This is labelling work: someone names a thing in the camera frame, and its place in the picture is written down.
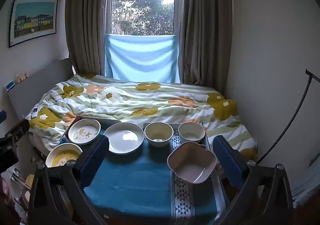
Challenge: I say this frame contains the pink square bowl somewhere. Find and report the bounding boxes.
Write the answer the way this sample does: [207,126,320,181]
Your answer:
[167,141,217,185]

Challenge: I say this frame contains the pale blue cloth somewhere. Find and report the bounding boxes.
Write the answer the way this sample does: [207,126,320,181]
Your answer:
[291,157,320,208]

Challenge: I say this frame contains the yellow duck print bowl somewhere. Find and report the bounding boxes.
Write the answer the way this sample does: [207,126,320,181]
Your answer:
[45,143,83,168]

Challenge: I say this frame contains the floral duvet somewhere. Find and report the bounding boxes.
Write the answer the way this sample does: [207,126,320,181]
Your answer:
[28,73,258,163]

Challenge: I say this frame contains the light blue hanging cloth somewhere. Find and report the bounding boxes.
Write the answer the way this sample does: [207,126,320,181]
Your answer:
[104,34,181,84]

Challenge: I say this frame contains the white bowl yellow flower pattern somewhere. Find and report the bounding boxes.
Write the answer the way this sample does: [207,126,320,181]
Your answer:
[68,118,101,145]

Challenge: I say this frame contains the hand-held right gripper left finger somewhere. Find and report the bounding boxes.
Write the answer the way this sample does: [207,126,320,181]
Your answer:
[27,135,110,225]

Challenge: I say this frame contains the grey headboard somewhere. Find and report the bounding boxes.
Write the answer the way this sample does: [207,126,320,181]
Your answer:
[4,58,75,120]

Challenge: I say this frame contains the framed picture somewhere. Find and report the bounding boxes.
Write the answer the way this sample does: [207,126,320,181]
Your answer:
[8,0,58,48]

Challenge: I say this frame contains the window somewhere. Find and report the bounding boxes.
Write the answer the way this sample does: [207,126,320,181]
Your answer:
[105,0,187,36]

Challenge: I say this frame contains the cream round bowl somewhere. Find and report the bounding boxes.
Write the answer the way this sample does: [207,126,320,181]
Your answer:
[144,122,174,147]

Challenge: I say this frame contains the plain white plate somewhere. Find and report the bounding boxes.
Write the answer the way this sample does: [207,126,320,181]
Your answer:
[103,122,145,154]

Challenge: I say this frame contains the white round bowl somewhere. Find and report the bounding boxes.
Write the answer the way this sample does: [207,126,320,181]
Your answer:
[178,122,206,143]

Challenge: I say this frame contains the teal table cloth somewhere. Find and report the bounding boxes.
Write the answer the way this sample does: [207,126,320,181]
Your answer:
[75,125,230,225]

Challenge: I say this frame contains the black bent stand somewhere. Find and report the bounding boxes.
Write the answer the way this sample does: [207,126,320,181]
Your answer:
[256,68,316,164]

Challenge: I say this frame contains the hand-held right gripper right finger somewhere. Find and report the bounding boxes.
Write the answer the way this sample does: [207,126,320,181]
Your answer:
[212,135,294,225]

